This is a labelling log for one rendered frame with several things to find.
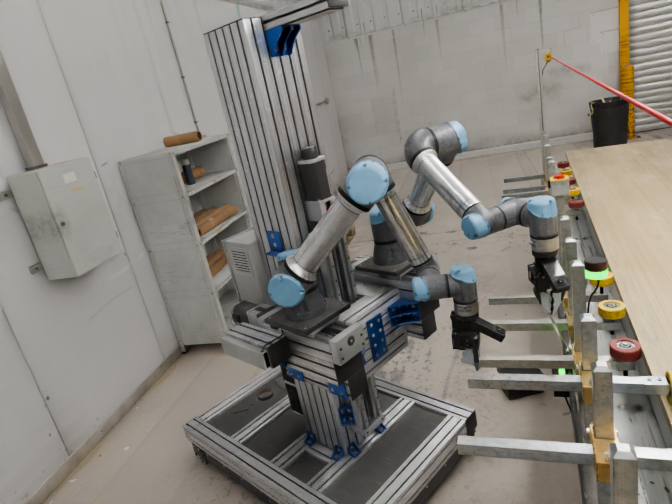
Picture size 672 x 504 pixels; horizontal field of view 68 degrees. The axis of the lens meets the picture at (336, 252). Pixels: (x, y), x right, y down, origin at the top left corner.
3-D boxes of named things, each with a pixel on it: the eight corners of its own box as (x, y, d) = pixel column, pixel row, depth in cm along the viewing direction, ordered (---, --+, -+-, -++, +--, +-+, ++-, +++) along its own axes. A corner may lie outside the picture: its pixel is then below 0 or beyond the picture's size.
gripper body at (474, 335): (455, 339, 166) (452, 306, 162) (482, 339, 163) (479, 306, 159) (453, 351, 159) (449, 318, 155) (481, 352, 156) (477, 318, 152)
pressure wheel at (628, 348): (612, 384, 146) (611, 350, 142) (608, 369, 153) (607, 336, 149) (644, 385, 143) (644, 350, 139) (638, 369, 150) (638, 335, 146)
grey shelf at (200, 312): (182, 354, 398) (116, 162, 348) (229, 303, 479) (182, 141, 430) (232, 351, 385) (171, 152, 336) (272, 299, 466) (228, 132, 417)
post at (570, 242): (571, 364, 181) (564, 240, 166) (570, 358, 184) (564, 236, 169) (582, 364, 180) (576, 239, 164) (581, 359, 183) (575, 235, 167)
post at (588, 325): (587, 472, 138) (580, 318, 123) (586, 463, 141) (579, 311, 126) (602, 473, 137) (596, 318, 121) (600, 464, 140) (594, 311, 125)
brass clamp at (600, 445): (593, 482, 101) (592, 462, 100) (586, 436, 113) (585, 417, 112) (628, 485, 99) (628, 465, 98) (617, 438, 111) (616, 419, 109)
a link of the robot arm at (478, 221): (391, 128, 167) (481, 223, 138) (419, 121, 170) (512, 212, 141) (387, 157, 175) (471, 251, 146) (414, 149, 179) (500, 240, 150)
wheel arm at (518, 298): (489, 307, 206) (488, 297, 204) (489, 303, 209) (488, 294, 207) (608, 304, 190) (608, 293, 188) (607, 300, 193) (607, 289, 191)
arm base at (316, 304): (277, 316, 179) (271, 291, 175) (307, 298, 188) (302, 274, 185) (305, 324, 168) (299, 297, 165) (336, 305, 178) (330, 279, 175)
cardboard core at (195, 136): (161, 138, 391) (195, 131, 383) (167, 136, 398) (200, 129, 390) (165, 148, 394) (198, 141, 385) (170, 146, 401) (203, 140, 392)
